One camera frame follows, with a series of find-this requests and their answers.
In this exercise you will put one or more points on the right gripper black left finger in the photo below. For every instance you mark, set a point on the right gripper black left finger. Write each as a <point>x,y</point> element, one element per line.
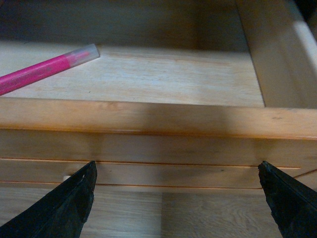
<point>61,213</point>

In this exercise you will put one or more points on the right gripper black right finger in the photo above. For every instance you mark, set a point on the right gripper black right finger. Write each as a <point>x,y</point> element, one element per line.
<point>293,205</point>

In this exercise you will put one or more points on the pink marker with clear cap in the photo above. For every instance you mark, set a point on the pink marker with clear cap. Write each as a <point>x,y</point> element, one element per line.
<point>42,70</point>

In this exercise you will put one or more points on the wooden drawer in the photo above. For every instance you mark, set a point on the wooden drawer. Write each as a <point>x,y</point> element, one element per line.
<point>187,95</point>

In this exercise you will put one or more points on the wooden drawer knob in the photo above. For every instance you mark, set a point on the wooden drawer knob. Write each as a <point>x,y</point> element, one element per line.
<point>67,178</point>

